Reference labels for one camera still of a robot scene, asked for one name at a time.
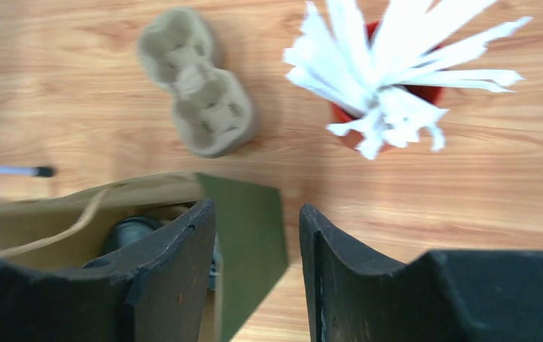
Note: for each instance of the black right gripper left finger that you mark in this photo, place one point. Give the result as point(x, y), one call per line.
point(151, 290)

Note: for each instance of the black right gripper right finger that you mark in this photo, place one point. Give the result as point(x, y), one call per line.
point(355, 293)

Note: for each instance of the green paper bag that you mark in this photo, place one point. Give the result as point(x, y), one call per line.
point(248, 258)

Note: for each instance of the cardboard cup carrier stack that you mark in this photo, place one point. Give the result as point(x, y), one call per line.
point(211, 111)

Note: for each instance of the black coffee cup lid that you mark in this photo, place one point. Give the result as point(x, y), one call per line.
point(128, 231)

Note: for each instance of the white tripod stand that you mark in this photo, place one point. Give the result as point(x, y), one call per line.
point(41, 171)

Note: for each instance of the red cylindrical straw holder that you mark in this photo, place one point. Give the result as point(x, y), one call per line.
point(399, 97)

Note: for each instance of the wrapped white straws bundle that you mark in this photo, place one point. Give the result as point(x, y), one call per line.
point(338, 62)

